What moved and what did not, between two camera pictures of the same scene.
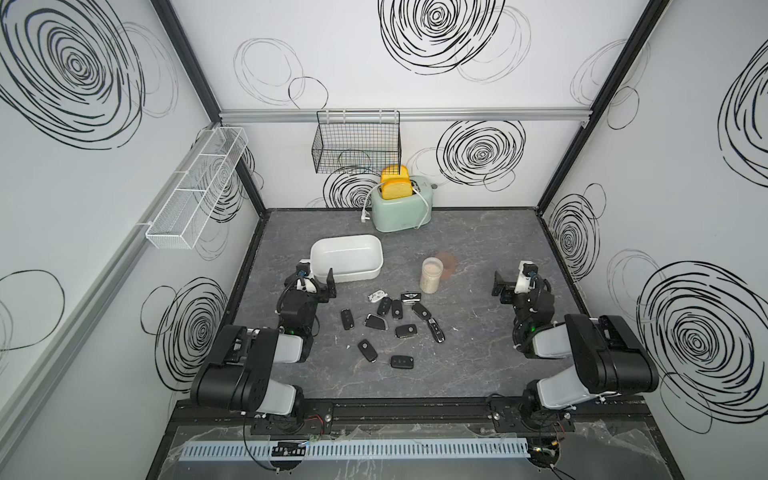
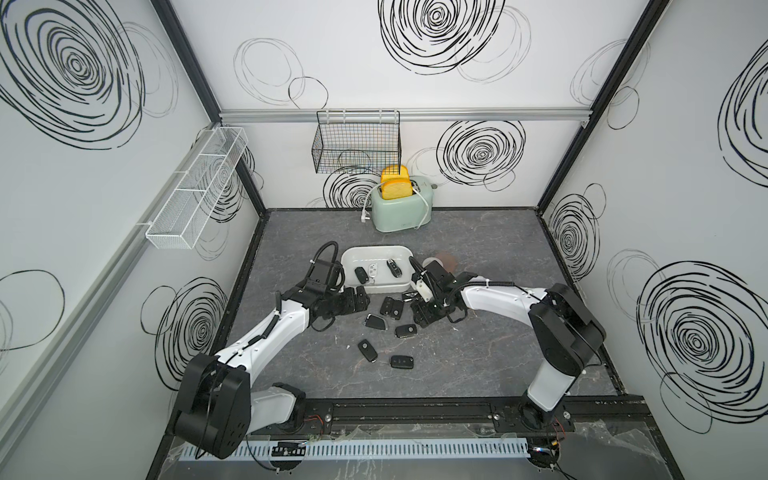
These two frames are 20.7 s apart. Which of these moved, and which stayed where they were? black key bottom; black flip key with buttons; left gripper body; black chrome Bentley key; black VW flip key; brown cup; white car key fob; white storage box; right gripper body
Moved: black flip key with buttons; left gripper body; white car key fob; white storage box; right gripper body
Stayed: brown cup; black VW flip key; black key bottom; black chrome Bentley key
